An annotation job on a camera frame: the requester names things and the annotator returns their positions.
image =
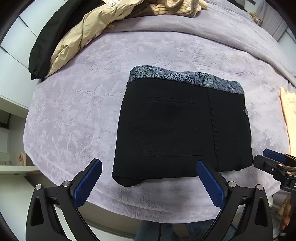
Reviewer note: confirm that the peach folded cloth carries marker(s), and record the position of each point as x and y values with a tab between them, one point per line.
288	103

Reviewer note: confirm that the person's hand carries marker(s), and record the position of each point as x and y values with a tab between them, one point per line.
284	213

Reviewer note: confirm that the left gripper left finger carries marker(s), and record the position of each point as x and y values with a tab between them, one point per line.
42	220

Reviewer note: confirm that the beige jacket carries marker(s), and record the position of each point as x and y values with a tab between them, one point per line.
90	27

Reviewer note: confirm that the black pants grey patterned waistband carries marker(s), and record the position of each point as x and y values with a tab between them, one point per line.
171	120

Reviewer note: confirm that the black garment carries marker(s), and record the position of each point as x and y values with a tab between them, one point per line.
66	17

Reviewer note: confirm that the white shelf cabinet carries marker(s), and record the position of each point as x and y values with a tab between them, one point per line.
14	160

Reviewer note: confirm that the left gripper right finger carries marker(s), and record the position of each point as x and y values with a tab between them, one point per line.
255	222

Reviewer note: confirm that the striped cream sweater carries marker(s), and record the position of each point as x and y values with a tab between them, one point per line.
188	8

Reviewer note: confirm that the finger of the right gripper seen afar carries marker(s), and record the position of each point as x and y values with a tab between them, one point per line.
280	157

